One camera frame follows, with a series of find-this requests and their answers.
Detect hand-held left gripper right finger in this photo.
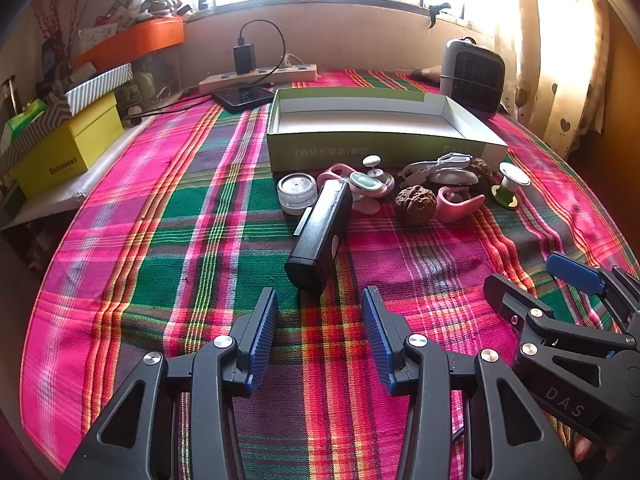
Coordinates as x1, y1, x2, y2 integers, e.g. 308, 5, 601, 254
361, 286, 583, 480

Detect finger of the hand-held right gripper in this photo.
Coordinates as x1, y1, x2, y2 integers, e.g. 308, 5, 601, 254
483, 274, 640, 441
546, 252, 640, 333

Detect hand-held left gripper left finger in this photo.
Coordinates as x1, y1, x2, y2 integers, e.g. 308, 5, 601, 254
62, 287, 280, 480

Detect plain pink clip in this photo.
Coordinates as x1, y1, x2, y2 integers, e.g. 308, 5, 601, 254
434, 186, 487, 222

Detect black rectangular device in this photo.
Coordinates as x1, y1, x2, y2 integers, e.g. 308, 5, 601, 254
284, 180, 354, 292

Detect green spool with white top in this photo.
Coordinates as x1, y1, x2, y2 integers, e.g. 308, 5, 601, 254
490, 161, 531, 207

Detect white panda-shaped toy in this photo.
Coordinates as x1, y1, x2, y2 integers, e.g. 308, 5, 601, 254
425, 167, 493, 194

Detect brown walnut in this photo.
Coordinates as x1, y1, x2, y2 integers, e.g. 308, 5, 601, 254
467, 157, 493, 181
395, 185, 439, 223

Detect small clear jar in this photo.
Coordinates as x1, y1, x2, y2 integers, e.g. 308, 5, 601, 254
277, 172, 319, 214

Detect white usb cable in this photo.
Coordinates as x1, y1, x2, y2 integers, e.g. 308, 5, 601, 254
400, 152, 473, 183

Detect pink and green clip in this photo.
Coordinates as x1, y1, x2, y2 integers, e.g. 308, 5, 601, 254
317, 162, 382, 213

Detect white mushroom-shaped gadget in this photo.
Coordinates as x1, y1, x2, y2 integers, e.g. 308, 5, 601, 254
363, 156, 396, 193

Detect green and white cardboard box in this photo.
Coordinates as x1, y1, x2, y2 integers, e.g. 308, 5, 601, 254
266, 87, 510, 177

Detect person's right hand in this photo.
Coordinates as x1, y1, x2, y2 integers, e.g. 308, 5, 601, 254
572, 435, 601, 463

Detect heart-print curtain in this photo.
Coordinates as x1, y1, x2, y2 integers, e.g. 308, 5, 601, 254
495, 0, 613, 161

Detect grey desk heater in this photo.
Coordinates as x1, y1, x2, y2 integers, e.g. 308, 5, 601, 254
439, 37, 506, 115

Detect black smartphone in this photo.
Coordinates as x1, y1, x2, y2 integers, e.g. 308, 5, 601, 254
211, 82, 276, 112

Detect white plastic sheet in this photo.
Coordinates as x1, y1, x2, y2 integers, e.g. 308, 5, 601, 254
0, 120, 151, 231

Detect beige power strip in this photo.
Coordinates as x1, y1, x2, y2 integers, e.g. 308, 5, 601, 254
199, 63, 319, 93

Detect yellow box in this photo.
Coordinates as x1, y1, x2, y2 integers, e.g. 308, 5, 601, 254
10, 92, 125, 199

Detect black charger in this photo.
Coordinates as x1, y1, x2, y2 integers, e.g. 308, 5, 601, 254
233, 44, 257, 76

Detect clear glass tank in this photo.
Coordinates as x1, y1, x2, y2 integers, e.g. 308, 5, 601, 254
132, 52, 187, 108

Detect black window hook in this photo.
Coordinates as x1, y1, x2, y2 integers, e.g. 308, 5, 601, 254
427, 2, 453, 28

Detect striped box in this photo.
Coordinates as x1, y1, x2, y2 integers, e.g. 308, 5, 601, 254
0, 62, 135, 176

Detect orange box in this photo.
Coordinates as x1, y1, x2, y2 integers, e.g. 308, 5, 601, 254
74, 16, 186, 72

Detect green tissue box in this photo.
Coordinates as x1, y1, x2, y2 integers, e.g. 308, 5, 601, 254
4, 100, 48, 148

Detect red flower branches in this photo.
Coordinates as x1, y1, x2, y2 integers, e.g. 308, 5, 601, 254
30, 0, 88, 61

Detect thin black cable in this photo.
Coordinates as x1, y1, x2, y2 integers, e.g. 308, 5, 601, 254
122, 92, 221, 126

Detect black charging cable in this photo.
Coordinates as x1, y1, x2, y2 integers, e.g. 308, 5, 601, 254
238, 20, 287, 86

